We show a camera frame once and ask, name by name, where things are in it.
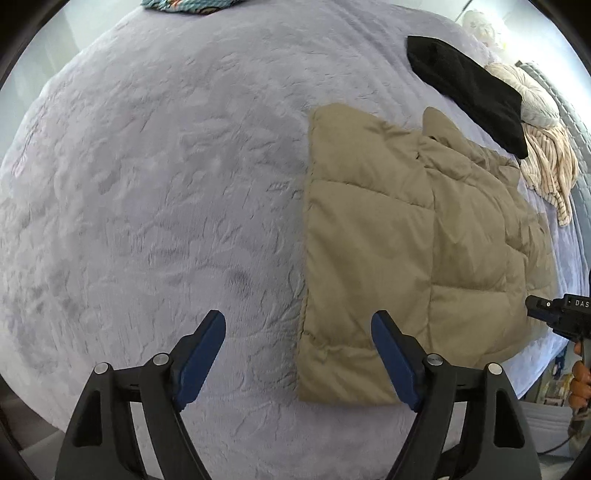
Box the beige striped garment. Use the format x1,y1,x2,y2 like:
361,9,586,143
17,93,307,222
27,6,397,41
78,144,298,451
521,118,578,226

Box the person's right hand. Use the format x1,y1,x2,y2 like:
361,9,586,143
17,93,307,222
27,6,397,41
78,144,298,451
569,360,591,410

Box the grey quilted headboard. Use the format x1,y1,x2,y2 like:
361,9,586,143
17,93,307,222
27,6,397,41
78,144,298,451
517,61,591,264

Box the black knit garment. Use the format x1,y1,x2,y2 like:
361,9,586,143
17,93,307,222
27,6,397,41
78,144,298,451
407,36,528,160

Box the grey ribbed cushion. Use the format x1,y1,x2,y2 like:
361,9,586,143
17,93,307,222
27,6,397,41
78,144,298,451
520,401,576,458

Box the blue monkey print pillow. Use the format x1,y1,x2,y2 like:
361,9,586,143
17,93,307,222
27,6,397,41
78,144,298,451
140,0,242,15

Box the lavender bed sheet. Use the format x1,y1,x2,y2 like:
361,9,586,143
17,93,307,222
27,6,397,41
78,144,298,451
1,1,588,479

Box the cluttered items on nightstand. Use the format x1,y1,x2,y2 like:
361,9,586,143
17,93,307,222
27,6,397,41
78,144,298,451
527,347,572,407

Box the beige puffer jacket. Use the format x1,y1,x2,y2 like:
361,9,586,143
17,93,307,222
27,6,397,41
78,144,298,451
295,104,557,405

